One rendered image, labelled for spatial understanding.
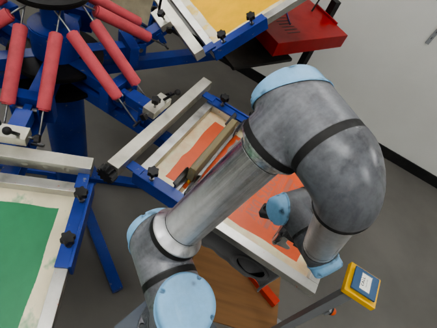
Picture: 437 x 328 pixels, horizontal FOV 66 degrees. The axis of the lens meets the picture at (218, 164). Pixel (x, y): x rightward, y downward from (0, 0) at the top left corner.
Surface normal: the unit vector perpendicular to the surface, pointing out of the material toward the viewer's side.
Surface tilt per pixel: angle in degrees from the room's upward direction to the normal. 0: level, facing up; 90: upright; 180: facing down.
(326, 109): 20
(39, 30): 0
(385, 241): 0
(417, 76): 90
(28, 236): 0
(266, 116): 65
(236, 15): 32
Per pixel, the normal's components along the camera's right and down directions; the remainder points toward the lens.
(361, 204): 0.07, 0.57
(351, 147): 0.02, -0.27
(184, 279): 0.31, -0.48
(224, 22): -0.22, -0.36
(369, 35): -0.48, 0.61
